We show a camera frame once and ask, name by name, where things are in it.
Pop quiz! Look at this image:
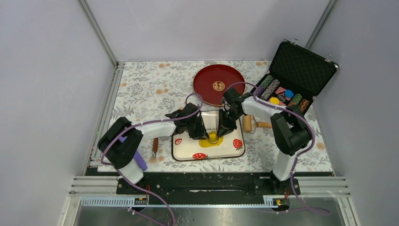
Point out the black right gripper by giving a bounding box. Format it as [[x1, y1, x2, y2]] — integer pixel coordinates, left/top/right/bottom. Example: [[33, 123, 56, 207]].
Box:
[[216, 108, 243, 137]]

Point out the yellow dough piece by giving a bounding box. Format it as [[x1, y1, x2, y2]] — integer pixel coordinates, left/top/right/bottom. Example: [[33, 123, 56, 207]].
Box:
[[199, 131, 223, 148]]

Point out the wooden dough roller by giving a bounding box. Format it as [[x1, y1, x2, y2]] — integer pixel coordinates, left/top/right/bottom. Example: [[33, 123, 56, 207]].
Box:
[[242, 115, 272, 134]]

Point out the strawberry print rectangular tray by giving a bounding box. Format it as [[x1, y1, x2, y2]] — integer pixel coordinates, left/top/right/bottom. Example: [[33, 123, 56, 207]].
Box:
[[172, 111, 246, 161]]

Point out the clear tape roll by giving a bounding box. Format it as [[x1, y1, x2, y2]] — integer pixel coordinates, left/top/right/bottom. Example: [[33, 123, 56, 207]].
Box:
[[207, 132, 219, 145]]

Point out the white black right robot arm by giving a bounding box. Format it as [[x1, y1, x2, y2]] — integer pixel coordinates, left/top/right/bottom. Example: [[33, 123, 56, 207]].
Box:
[[217, 88, 315, 194]]

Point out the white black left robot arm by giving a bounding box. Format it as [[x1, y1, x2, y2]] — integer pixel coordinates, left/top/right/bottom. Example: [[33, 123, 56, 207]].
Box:
[[97, 103, 208, 194]]

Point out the floral tablecloth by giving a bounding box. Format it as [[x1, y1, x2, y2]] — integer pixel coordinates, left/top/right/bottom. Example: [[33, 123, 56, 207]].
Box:
[[108, 61, 334, 173]]

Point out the round red lacquer tray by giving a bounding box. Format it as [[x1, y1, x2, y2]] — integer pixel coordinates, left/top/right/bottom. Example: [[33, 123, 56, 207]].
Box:
[[192, 64, 245, 106]]

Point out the yellow poker chip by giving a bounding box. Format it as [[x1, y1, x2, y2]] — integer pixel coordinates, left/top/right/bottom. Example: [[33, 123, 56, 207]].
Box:
[[269, 97, 280, 105]]

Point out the blue poker chip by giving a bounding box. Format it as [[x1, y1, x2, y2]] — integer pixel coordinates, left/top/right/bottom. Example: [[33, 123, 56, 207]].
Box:
[[284, 89, 294, 99]]

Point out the purple cylindrical tool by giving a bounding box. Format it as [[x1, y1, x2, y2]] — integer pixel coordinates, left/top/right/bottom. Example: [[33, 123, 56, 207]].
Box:
[[119, 137, 148, 171]]

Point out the black poker chip case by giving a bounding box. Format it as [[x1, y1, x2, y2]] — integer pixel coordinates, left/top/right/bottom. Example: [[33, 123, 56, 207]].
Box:
[[256, 40, 340, 114]]

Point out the metal scraper wooden handle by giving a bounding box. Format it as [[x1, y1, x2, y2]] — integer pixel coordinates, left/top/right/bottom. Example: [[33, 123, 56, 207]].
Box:
[[152, 137, 159, 159]]

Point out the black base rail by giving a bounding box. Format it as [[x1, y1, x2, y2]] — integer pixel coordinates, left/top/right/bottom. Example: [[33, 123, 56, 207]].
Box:
[[116, 172, 301, 205]]

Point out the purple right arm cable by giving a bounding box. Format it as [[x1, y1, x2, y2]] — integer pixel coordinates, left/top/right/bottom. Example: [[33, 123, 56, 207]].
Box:
[[224, 81, 332, 217]]

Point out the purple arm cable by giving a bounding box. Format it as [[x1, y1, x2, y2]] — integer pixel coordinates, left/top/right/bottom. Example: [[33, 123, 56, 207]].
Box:
[[99, 93, 205, 226], [224, 81, 332, 217]]

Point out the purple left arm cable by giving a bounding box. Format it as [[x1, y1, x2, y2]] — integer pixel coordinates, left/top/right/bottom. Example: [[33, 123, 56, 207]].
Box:
[[99, 93, 205, 226]]

